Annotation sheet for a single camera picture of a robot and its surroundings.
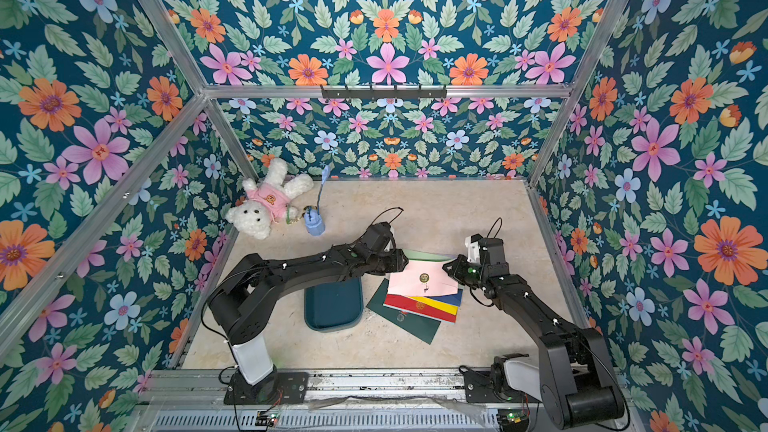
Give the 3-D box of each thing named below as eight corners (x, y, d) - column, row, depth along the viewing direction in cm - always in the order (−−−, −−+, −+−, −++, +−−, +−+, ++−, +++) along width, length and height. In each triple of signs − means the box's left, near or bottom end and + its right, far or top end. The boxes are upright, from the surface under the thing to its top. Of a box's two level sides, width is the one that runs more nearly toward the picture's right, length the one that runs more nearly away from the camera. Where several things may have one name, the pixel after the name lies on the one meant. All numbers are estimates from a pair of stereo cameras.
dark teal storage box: (309, 338, 84) (303, 332, 79) (309, 294, 92) (304, 286, 87) (366, 327, 85) (364, 320, 81) (362, 285, 94) (359, 277, 89)
